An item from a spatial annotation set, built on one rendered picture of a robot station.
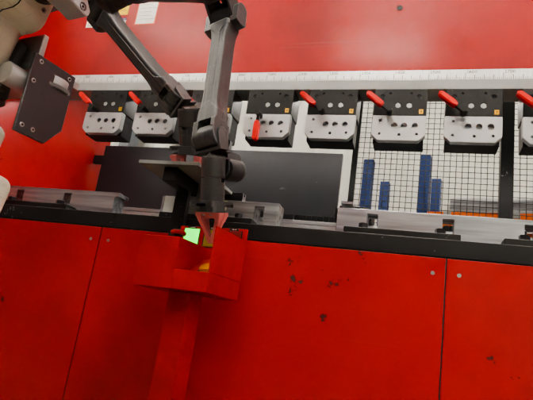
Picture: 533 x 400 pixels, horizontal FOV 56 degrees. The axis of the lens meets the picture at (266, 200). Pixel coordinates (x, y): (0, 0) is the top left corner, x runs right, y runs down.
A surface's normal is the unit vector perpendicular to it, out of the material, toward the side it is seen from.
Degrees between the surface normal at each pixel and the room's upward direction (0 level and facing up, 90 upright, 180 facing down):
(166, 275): 90
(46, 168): 90
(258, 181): 90
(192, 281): 90
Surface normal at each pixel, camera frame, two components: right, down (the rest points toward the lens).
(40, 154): 0.95, 0.06
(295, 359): -0.27, -0.29
